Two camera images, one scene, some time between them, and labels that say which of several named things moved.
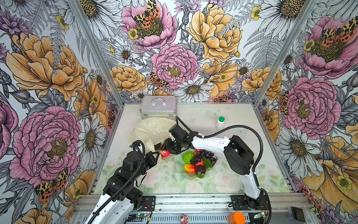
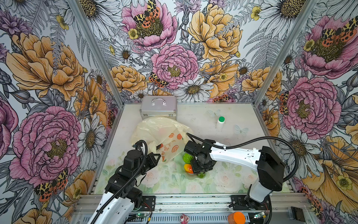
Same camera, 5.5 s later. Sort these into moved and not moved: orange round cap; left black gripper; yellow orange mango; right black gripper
Moved: right black gripper
Not moved: orange round cap; yellow orange mango; left black gripper
